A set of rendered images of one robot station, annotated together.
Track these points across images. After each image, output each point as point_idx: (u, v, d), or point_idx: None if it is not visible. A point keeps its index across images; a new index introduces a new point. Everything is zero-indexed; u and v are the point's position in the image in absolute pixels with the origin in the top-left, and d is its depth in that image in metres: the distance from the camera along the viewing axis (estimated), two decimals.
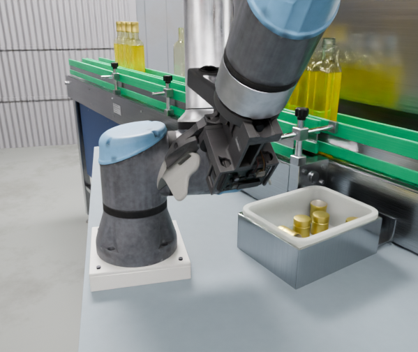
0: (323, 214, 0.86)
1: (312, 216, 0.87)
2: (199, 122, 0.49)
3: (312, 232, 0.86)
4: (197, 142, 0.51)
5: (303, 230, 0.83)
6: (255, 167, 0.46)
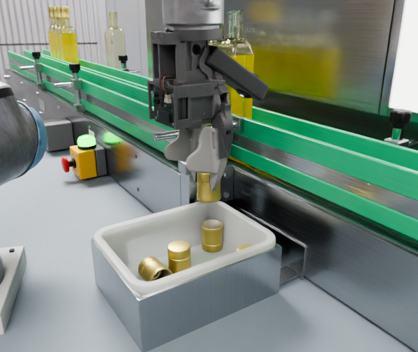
0: None
1: (197, 174, 0.61)
2: None
3: (198, 195, 0.61)
4: None
5: (178, 262, 0.62)
6: (162, 85, 0.51)
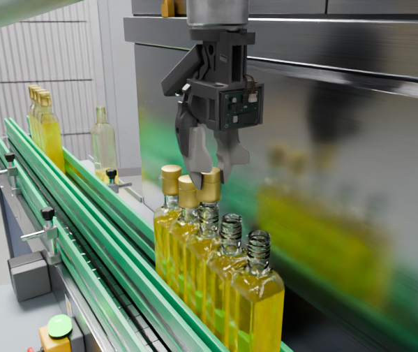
0: None
1: (203, 180, 0.59)
2: (185, 87, 0.54)
3: (213, 198, 0.60)
4: (192, 116, 0.55)
5: None
6: (245, 86, 0.50)
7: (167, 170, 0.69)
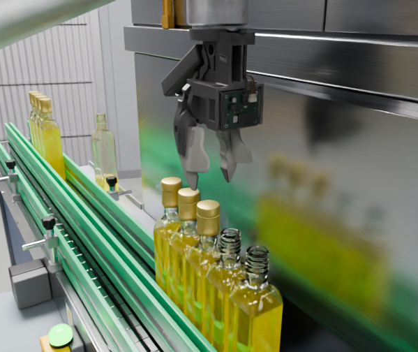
0: (209, 202, 0.63)
1: (203, 215, 0.61)
2: (184, 87, 0.54)
3: (213, 231, 0.62)
4: (191, 116, 0.55)
5: None
6: (245, 86, 0.50)
7: (167, 182, 0.70)
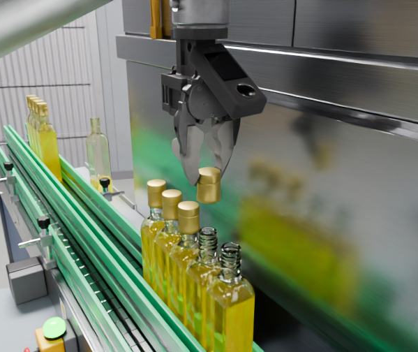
0: (189, 203, 0.68)
1: (183, 214, 0.66)
2: None
3: (193, 230, 0.67)
4: (224, 110, 0.59)
5: (220, 183, 0.61)
6: None
7: (153, 184, 0.75)
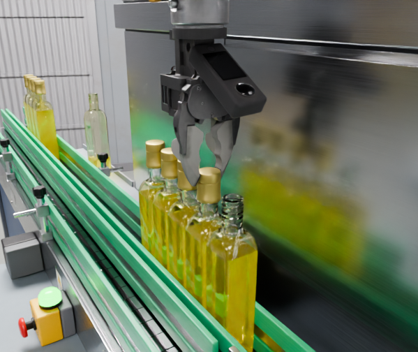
0: None
1: (183, 169, 0.64)
2: None
3: (193, 186, 0.65)
4: (223, 110, 0.59)
5: (220, 182, 0.61)
6: None
7: (151, 143, 0.73)
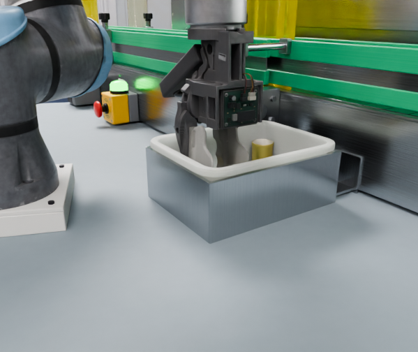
0: None
1: None
2: (183, 87, 0.54)
3: None
4: (192, 116, 0.56)
5: None
6: (245, 85, 0.51)
7: None
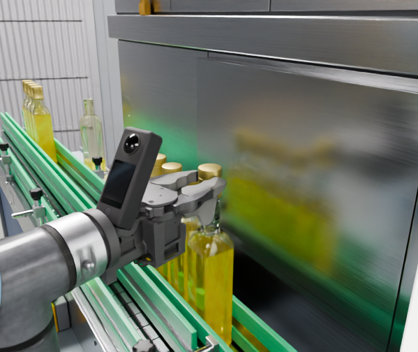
0: (172, 164, 0.71)
1: (167, 174, 0.69)
2: None
3: None
4: None
5: None
6: (142, 259, 0.53)
7: None
